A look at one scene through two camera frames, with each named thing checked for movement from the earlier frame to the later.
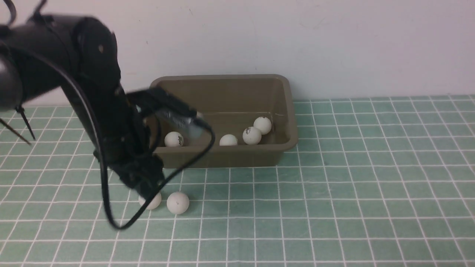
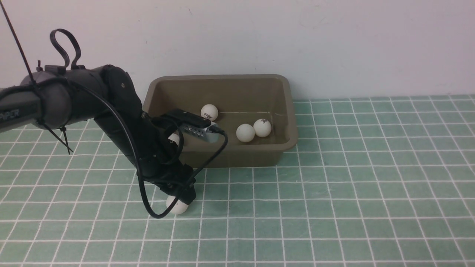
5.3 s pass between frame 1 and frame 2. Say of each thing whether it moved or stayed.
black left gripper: moved
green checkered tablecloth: stayed
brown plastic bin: stayed
